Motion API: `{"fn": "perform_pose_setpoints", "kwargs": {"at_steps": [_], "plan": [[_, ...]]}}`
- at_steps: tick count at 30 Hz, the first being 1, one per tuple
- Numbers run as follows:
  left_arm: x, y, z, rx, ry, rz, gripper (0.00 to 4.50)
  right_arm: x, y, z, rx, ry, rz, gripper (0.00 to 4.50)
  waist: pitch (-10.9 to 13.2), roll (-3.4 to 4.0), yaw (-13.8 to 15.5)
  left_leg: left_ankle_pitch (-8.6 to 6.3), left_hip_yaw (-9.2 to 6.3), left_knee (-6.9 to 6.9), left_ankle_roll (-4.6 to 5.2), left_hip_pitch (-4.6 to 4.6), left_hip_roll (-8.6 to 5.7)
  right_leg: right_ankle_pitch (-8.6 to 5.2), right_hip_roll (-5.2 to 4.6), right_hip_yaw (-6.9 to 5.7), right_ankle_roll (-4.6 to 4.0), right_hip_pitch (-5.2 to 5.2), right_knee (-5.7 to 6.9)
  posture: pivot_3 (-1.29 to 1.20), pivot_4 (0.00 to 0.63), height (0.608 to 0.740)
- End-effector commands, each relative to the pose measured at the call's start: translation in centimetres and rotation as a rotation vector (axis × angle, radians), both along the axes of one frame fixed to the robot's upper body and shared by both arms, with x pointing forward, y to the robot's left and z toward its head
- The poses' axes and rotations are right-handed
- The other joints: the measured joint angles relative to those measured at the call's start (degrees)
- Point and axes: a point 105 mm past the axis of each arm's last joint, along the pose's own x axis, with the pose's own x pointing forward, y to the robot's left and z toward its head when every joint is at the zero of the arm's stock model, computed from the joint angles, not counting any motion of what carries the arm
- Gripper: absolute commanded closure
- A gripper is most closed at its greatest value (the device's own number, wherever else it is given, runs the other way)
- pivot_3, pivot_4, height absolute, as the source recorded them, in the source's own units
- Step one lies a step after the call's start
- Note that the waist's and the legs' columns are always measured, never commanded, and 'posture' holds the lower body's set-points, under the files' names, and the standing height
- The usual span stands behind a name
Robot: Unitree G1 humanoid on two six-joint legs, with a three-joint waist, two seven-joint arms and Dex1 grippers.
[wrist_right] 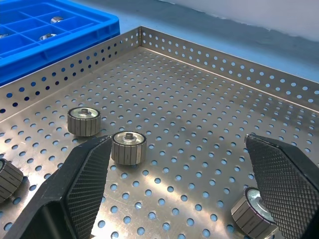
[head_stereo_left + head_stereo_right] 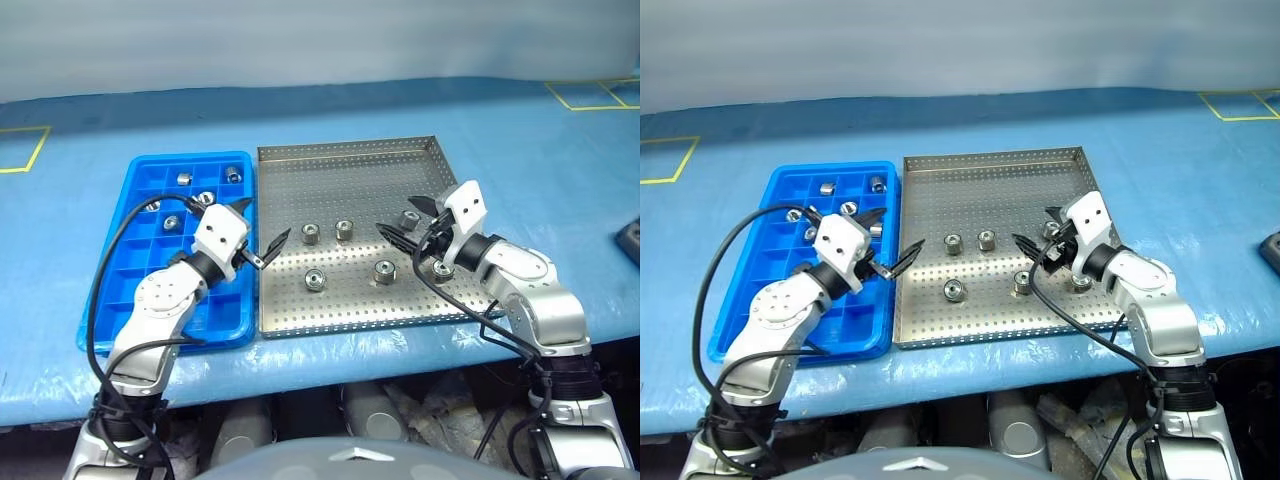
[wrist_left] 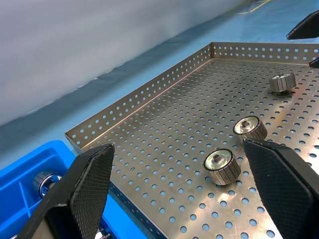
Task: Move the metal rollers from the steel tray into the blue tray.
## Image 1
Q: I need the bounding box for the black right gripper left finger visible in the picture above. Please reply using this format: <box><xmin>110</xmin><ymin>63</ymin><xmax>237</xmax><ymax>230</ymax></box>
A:
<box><xmin>3</xmin><ymin>135</ymin><xmax>113</xmax><ymax>239</ymax></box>

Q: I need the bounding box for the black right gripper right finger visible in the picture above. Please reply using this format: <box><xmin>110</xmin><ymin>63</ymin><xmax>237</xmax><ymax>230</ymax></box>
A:
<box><xmin>245</xmin><ymin>133</ymin><xmax>319</xmax><ymax>239</ymax></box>

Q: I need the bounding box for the blue compartment tray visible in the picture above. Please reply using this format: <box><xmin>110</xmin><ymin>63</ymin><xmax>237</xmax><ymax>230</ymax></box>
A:
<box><xmin>0</xmin><ymin>0</ymin><xmax>120</xmax><ymax>87</ymax></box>

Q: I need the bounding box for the perforated metal tray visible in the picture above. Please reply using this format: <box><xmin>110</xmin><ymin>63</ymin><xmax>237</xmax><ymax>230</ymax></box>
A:
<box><xmin>0</xmin><ymin>26</ymin><xmax>319</xmax><ymax>239</ymax></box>

